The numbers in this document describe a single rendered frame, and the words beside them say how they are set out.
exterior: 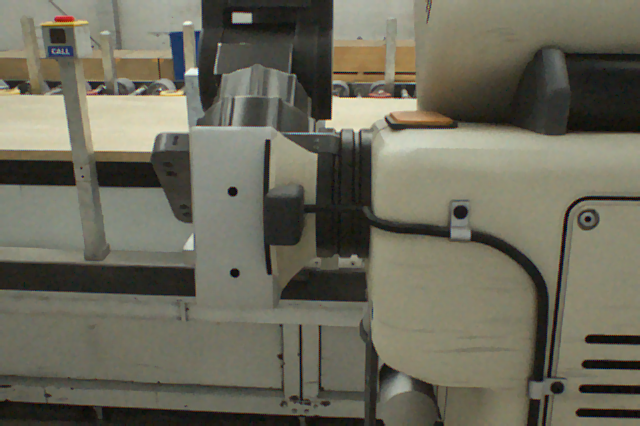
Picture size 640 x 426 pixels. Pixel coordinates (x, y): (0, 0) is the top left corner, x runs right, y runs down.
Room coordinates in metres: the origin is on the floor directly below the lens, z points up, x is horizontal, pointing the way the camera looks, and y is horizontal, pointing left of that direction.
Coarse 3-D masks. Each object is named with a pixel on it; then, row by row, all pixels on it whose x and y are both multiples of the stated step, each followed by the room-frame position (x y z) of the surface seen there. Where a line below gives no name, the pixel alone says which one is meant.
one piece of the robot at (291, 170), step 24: (288, 144) 0.35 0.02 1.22; (264, 168) 0.33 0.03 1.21; (288, 168) 0.34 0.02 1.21; (312, 168) 0.35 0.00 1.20; (264, 192) 0.33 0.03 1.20; (288, 192) 0.31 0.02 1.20; (312, 192) 0.35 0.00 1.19; (264, 216) 0.31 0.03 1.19; (288, 216) 0.31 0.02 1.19; (312, 216) 0.34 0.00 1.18; (264, 240) 0.32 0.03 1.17; (288, 240) 0.31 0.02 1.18; (312, 240) 0.35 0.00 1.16; (288, 264) 0.34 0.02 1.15
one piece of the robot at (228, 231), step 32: (192, 128) 0.35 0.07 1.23; (224, 128) 0.35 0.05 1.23; (256, 128) 0.35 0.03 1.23; (192, 160) 0.34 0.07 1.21; (224, 160) 0.34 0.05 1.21; (256, 160) 0.34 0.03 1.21; (192, 192) 0.34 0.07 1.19; (224, 192) 0.34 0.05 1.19; (256, 192) 0.34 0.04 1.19; (224, 224) 0.34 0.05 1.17; (256, 224) 0.34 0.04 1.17; (224, 256) 0.33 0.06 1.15; (256, 256) 0.33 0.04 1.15; (224, 288) 0.33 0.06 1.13; (256, 288) 0.33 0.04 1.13
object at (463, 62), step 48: (432, 0) 0.36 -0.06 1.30; (480, 0) 0.31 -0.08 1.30; (528, 0) 0.31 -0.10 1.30; (576, 0) 0.31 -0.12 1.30; (624, 0) 0.31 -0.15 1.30; (432, 48) 0.35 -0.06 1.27; (480, 48) 0.32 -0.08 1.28; (528, 48) 0.31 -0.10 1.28; (576, 48) 0.31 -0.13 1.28; (624, 48) 0.31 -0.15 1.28; (432, 96) 0.37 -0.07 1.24; (480, 96) 0.35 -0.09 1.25
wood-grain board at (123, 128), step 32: (0, 96) 2.21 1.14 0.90; (32, 96) 2.21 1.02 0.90; (96, 96) 2.20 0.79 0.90; (128, 96) 2.19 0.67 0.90; (160, 96) 2.19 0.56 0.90; (0, 128) 1.72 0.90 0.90; (32, 128) 1.71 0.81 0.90; (64, 128) 1.71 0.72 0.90; (96, 128) 1.71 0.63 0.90; (128, 128) 1.71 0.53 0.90; (160, 128) 1.71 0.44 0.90; (352, 128) 1.71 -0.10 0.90; (96, 160) 1.48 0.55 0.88; (128, 160) 1.47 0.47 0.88
